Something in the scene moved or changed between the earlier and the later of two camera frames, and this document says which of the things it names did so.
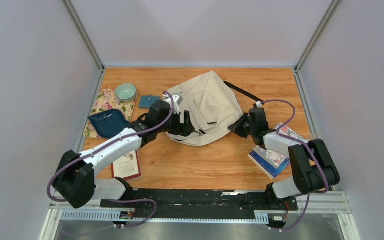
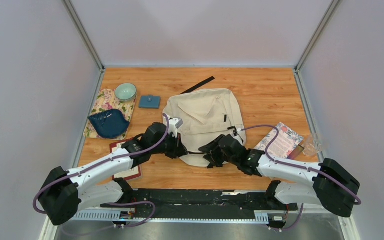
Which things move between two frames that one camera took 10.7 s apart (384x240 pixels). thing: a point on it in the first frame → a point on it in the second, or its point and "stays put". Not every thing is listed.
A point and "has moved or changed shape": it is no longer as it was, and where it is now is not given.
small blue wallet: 146,101 stays put
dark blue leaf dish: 109,122 stays put
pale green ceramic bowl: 126,92 stays put
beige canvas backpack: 212,106 has moved or changed shape
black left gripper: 186,129 → 179,150
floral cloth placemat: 107,101 stays put
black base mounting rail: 189,204 stays put
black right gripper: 236,126 → 213,158
